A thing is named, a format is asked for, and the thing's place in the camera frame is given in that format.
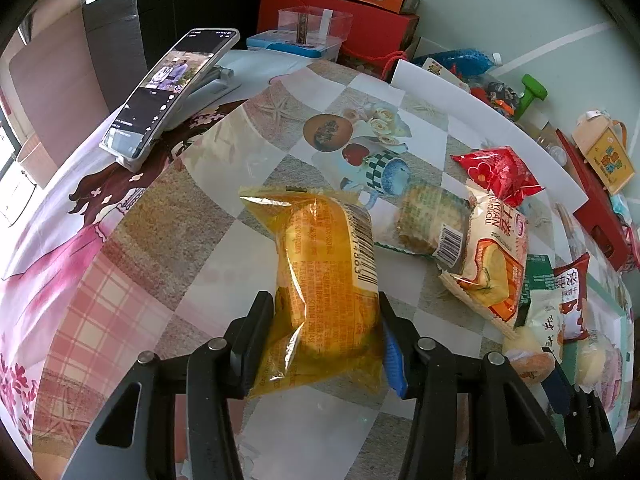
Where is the red flower snack packet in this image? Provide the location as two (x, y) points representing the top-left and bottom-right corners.
(451, 146), (546, 207)

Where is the pale bun clear packet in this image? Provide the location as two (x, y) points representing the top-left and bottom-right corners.
(575, 335), (626, 396)

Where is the smartphone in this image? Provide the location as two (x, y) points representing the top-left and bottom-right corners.
(99, 28), (242, 172)

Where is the yellow cake packet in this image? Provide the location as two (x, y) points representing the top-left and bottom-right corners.
(240, 187), (386, 401)

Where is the black cabinet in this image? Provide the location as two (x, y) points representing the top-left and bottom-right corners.
(82, 0), (266, 111)

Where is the pile of small toys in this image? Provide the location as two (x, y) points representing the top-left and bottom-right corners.
(470, 77), (523, 121)

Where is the clear plastic box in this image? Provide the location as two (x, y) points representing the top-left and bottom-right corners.
(277, 6), (353, 47)

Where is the orange white bread roll packet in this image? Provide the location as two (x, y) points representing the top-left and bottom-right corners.
(440, 185), (531, 337)

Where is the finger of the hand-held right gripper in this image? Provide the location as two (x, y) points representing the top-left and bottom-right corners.
(542, 365), (618, 480)

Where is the pink printed cloth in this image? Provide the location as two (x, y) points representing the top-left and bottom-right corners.
(0, 105), (241, 441)

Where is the green dumbbell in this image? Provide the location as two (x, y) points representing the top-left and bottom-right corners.
(512, 75), (549, 122)

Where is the clear plastic bottle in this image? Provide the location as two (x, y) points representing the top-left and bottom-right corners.
(542, 142), (568, 166)

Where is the yellow card box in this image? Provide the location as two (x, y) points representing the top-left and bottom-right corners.
(422, 57), (473, 92)

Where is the blue white tissue box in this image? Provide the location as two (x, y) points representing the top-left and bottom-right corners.
(246, 31), (342, 64)

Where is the tall red snack packet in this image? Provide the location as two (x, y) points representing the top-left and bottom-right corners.
(555, 252), (592, 343)

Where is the white board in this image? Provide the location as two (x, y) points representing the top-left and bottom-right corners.
(390, 59), (591, 213)

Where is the pale blue cloth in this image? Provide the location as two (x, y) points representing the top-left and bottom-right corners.
(215, 50), (321, 92)

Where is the white phone stand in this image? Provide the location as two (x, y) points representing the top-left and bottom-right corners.
(187, 65), (242, 108)

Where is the clear green cookie packet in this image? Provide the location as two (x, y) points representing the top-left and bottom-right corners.
(375, 185), (471, 261)

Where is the tan cartoon carton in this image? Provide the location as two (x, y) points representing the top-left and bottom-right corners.
(572, 109), (636, 196)

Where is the red gift box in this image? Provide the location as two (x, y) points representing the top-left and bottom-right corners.
(555, 130), (640, 272)

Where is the wet wipes pack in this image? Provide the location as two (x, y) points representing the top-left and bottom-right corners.
(609, 194), (638, 228)

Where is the brown bun clear packet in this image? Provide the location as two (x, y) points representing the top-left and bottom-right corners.
(502, 327), (558, 386)

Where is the blue plastic bottle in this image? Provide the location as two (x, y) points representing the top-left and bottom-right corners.
(415, 49), (502, 81)

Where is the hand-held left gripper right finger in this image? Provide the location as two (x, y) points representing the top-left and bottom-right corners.
(379, 291), (576, 480)

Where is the red box with string handle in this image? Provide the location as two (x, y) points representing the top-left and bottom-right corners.
(257, 0), (420, 81)

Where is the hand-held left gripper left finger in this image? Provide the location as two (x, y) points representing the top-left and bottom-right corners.
(60, 291), (275, 480)

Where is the green white snack packet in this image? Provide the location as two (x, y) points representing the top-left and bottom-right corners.
(520, 255), (566, 356)

